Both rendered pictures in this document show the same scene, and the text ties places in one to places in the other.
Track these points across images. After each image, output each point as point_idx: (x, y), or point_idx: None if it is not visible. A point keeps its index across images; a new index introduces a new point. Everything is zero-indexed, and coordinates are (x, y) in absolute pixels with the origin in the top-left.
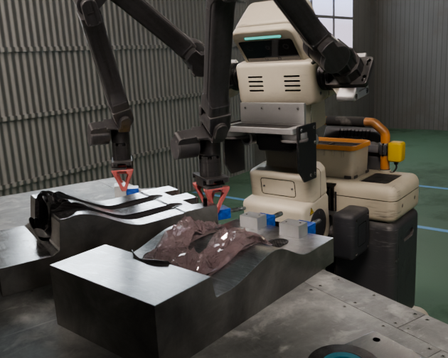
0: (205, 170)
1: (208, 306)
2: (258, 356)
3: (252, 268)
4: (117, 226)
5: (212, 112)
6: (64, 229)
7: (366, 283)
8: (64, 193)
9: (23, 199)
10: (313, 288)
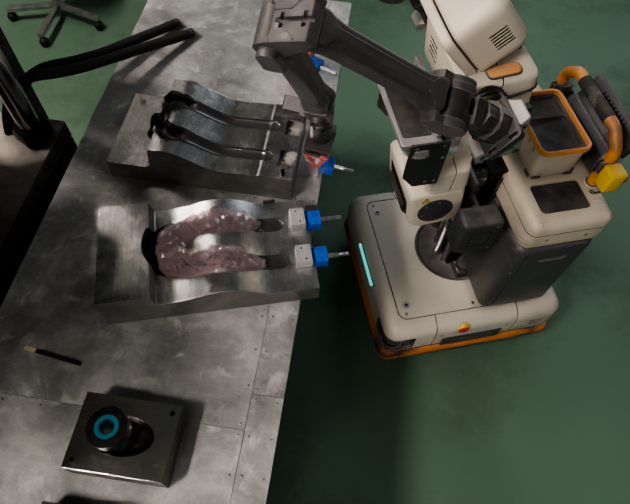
0: (310, 134)
1: (148, 307)
2: (162, 349)
3: (199, 296)
4: (195, 166)
5: (304, 109)
6: (151, 156)
7: (484, 263)
8: (191, 97)
9: (242, 9)
10: (266, 315)
